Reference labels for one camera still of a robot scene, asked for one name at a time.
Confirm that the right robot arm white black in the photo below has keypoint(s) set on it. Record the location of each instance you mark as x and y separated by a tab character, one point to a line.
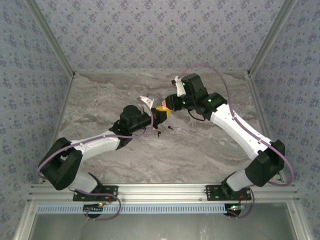
237	127

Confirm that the aluminium frame post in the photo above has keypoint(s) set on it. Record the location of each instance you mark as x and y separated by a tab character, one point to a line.
51	37
272	37

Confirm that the small black controller board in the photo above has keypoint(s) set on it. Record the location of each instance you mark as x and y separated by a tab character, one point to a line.
92	208
233	209

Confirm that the aluminium lower frame leg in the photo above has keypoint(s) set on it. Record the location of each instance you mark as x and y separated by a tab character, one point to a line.
298	222
25	222

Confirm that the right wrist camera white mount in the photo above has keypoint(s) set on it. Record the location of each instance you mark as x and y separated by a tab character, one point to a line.
179	87

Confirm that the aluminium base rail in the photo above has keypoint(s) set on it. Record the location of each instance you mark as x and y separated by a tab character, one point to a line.
162	192

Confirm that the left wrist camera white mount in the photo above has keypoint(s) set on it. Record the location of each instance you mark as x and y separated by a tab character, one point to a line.
147	100

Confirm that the grey metal panel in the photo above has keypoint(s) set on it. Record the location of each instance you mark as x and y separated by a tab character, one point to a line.
162	227

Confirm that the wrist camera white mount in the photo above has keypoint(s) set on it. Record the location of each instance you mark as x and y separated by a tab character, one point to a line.
147	100
179	87

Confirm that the pink earbud charging case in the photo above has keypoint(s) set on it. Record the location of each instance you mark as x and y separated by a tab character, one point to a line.
164	105

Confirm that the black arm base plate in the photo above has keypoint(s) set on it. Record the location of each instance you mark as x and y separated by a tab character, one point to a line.
110	190
212	193

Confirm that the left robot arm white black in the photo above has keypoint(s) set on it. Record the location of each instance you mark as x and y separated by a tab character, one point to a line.
100	145

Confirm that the aluminium table side rail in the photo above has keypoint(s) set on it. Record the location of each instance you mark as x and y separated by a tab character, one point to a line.
64	100
257	100

